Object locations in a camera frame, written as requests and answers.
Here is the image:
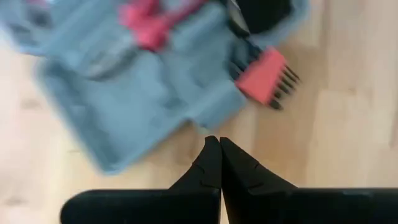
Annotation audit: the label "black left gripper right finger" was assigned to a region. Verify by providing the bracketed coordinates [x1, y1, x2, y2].
[220, 136, 298, 194]

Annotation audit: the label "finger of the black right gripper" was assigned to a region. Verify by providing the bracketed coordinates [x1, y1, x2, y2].
[228, 0, 293, 37]

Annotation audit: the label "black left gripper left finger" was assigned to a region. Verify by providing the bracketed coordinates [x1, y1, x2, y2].
[169, 135, 222, 191]

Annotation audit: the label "pink screwdriver bit holder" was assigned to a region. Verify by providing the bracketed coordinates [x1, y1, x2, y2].
[228, 46, 301, 111]

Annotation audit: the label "grey plastic tool case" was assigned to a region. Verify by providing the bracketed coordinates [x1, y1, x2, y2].
[0, 0, 312, 175]

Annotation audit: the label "pink black handled pliers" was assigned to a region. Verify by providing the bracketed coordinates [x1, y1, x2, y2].
[119, 0, 206, 52]

